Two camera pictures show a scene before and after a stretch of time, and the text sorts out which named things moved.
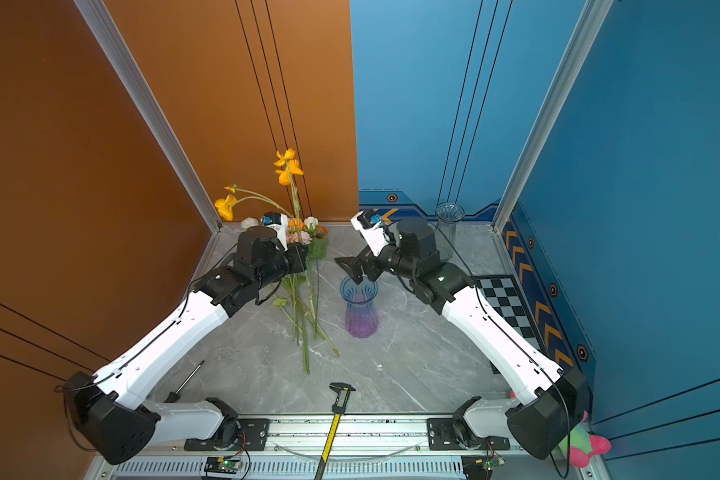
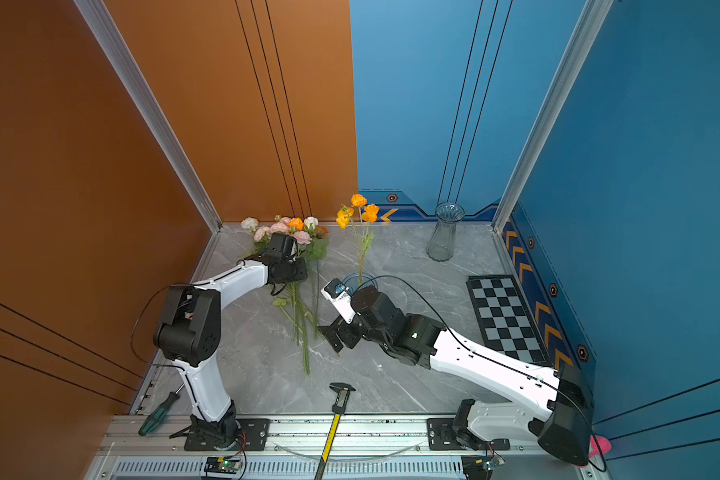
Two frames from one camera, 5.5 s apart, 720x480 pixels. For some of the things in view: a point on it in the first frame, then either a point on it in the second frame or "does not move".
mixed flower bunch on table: (300, 292) does not move
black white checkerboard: (507, 304) does not move
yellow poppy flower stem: (227, 204) → (358, 216)
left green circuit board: (222, 464) does not move
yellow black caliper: (338, 408) does not move
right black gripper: (368, 260) → (342, 329)
